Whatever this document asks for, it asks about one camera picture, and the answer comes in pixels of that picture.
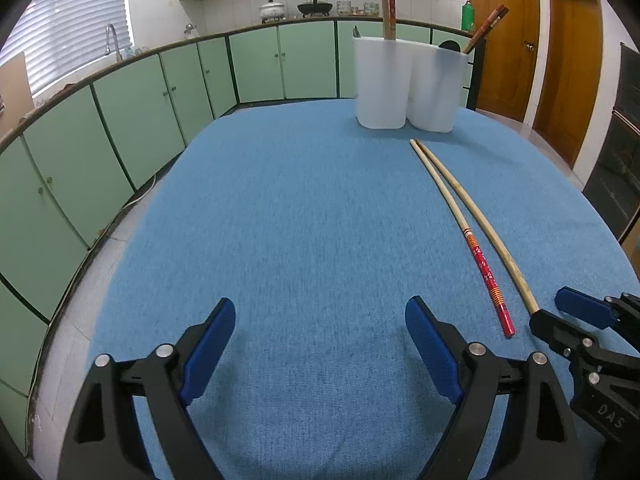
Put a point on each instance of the blue table mat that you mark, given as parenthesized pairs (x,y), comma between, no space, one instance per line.
(344,395)

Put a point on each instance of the black wok with lid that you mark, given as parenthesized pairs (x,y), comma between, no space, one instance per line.
(315,8)

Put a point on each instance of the left wooden door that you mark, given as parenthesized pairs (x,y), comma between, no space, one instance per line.
(510,57)

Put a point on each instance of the black plastic spoon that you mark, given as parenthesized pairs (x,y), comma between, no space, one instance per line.
(450,45)

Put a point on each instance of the white cooking pot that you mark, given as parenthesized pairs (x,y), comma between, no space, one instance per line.
(272,11)

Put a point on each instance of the brown board with clips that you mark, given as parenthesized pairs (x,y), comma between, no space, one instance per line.
(16,96)

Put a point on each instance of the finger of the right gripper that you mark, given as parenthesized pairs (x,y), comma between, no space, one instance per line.
(565,339)
(601,313)

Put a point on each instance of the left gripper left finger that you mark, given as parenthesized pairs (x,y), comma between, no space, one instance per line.
(103,438)

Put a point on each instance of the wooden door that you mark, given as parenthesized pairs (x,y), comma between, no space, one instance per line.
(510,57)
(572,75)

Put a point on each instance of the white window blinds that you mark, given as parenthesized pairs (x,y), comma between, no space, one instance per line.
(60,36)

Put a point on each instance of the green bottle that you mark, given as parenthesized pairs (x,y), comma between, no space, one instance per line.
(467,17)

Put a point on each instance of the green lower kitchen cabinets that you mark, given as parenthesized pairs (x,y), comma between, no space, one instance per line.
(125,124)

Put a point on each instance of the right wooden door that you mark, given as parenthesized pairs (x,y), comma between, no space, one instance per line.
(572,75)

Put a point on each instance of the chrome sink faucet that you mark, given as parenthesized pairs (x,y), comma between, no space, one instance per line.
(112,43)

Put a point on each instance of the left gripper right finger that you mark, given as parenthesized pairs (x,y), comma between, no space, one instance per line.
(538,439)

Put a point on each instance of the dark glass display cabinet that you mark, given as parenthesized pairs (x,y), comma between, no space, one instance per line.
(613,187)

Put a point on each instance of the white twin utensil holder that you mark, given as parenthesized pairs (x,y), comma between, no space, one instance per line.
(400,81)

